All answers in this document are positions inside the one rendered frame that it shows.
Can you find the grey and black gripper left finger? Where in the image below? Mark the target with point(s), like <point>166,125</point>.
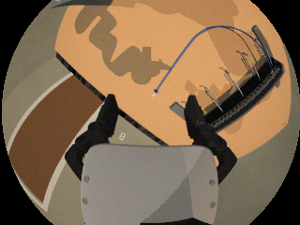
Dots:
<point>97,132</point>

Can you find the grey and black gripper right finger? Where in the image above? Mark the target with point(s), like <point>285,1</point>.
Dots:
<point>207,137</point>

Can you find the dark grey patch panel rack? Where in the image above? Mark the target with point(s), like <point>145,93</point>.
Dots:
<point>243,99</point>

